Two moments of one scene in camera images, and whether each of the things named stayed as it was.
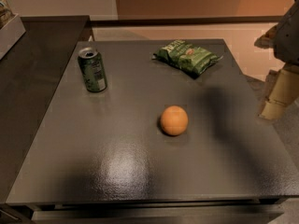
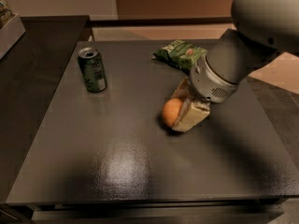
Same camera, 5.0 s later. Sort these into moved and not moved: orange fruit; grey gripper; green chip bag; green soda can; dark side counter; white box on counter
Moved: grey gripper; orange fruit
Not moved: green soda can; white box on counter; dark side counter; green chip bag
